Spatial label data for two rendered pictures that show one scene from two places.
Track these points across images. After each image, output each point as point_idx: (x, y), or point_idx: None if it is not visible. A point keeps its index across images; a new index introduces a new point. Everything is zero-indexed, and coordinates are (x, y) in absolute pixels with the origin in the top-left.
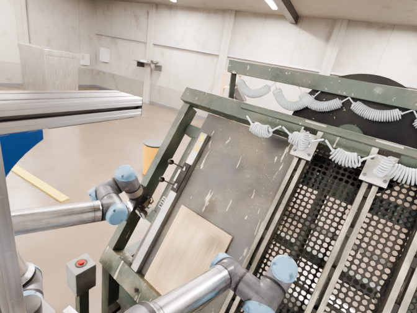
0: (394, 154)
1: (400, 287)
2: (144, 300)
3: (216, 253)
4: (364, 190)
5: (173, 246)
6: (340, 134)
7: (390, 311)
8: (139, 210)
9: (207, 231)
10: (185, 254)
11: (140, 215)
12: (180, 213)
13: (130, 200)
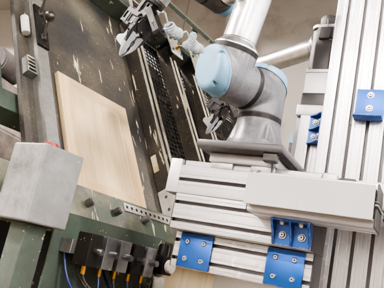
0: (195, 31)
1: None
2: (104, 212)
3: (124, 129)
4: (172, 62)
5: (81, 131)
6: (178, 8)
7: (213, 136)
8: (147, 32)
9: (104, 106)
10: (99, 138)
11: (128, 46)
12: (64, 84)
13: (154, 11)
